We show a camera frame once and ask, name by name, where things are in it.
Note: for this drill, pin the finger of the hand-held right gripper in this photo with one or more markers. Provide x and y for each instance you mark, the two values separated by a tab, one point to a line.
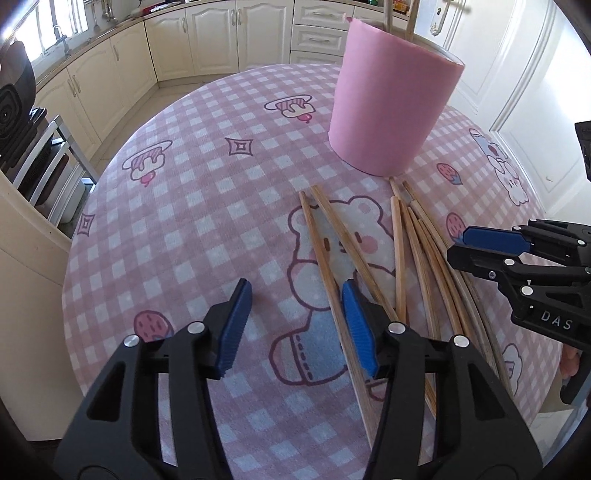
475	262
494	239

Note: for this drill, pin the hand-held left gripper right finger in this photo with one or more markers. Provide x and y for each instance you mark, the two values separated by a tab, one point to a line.
358	323

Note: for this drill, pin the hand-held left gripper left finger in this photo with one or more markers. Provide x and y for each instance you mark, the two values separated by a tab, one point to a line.
233	323

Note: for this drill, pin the bundle of wooden chopsticks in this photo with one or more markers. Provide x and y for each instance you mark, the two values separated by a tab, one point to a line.
399	258

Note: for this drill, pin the pink cup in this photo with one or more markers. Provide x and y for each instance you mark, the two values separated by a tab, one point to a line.
388	101

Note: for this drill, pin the pale slim chopstick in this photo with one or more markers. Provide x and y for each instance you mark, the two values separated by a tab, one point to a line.
412	18
388	16

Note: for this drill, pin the person's right hand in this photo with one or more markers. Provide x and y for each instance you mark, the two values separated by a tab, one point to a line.
569	357

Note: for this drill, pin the pink checked printed tablecloth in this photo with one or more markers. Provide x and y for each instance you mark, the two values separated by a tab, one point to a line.
207	207

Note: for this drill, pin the white panelled door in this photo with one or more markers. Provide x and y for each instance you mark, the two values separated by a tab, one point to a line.
517	69

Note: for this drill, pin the white storage bin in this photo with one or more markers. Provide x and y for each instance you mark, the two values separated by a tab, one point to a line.
78	201

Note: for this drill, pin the cream curved furniture panel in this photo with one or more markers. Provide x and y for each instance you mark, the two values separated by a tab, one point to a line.
32	277

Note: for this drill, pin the metal storage rack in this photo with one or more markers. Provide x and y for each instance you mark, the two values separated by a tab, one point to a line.
51	152

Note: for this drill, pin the cream base cabinets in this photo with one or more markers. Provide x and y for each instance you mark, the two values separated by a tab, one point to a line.
120	69

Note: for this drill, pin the dark rice cooker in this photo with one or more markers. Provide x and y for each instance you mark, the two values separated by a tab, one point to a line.
16	106

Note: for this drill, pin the beige kitchen countertop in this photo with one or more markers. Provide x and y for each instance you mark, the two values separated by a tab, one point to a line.
87	48

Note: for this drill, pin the chrome sink faucet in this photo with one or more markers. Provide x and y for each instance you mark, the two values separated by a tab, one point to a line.
62	41

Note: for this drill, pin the barred kitchen window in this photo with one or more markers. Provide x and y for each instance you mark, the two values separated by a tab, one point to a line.
60	18

